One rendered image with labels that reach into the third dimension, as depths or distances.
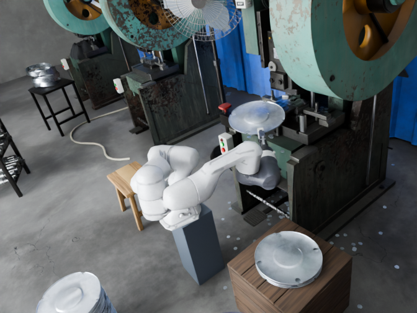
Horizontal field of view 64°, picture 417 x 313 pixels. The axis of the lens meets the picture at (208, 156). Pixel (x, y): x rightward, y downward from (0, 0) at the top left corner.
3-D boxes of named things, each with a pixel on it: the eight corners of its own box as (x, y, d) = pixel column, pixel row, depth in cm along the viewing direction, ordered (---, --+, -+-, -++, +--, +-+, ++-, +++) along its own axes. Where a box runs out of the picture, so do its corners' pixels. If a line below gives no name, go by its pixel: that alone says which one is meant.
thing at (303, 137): (308, 145, 169) (307, 135, 166) (248, 121, 203) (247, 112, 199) (344, 122, 182) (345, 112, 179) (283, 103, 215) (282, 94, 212)
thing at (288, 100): (297, 114, 180) (297, 107, 177) (277, 107, 191) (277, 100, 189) (309, 108, 184) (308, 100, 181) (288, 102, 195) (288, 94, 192)
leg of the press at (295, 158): (303, 261, 189) (298, 118, 141) (288, 249, 197) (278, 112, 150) (395, 184, 228) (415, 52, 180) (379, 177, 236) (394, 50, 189)
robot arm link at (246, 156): (198, 210, 125) (264, 184, 139) (199, 171, 114) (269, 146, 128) (184, 193, 133) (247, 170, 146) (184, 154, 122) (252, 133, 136)
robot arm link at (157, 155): (164, 189, 140) (128, 184, 147) (190, 163, 161) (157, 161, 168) (159, 164, 136) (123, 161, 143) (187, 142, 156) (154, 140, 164)
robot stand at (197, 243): (199, 285, 187) (182, 228, 163) (183, 266, 200) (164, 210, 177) (224, 267, 194) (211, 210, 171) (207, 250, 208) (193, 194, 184)
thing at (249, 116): (240, 99, 189) (240, 98, 188) (291, 104, 176) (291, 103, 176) (219, 130, 171) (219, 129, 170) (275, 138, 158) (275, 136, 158)
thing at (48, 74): (62, 137, 392) (31, 71, 350) (45, 129, 421) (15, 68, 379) (91, 122, 415) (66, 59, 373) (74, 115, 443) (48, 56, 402)
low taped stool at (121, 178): (120, 210, 258) (106, 175, 240) (147, 194, 268) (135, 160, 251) (140, 232, 233) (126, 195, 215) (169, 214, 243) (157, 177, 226)
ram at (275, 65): (286, 92, 168) (282, 32, 153) (265, 87, 180) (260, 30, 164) (309, 81, 176) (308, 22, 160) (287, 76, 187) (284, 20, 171)
